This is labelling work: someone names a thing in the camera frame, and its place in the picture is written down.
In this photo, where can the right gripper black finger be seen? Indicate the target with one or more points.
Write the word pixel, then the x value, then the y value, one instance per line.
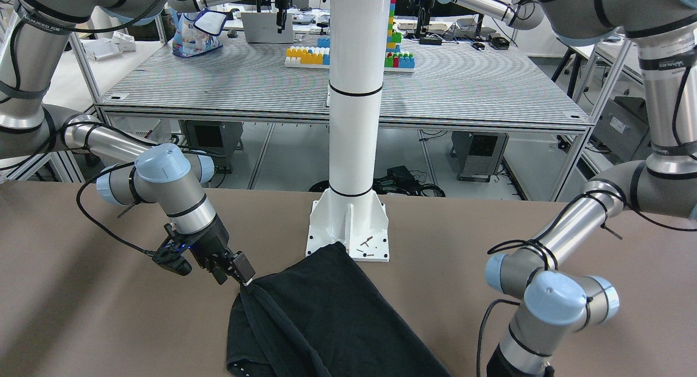
pixel 241 269

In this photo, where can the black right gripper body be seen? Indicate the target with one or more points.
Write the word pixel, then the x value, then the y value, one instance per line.
pixel 209 244

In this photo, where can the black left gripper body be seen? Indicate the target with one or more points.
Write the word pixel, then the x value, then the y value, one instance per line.
pixel 509 364

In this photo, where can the black graphic t-shirt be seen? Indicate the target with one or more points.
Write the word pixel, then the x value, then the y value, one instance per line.
pixel 322 317

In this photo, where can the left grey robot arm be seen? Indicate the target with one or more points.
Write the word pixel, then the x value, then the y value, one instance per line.
pixel 551 304

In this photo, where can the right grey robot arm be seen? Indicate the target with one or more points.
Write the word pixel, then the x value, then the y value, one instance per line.
pixel 140 171

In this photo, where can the blue white plastic bag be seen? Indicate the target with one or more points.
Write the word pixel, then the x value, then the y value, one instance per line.
pixel 197 33

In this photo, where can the silver apple laptop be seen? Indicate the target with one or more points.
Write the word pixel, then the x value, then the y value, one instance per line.
pixel 262 28

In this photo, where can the striped metal work table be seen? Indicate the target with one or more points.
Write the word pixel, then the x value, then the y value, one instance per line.
pixel 453 88

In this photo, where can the white pedestal column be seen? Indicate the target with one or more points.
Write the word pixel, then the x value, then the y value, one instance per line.
pixel 349 211

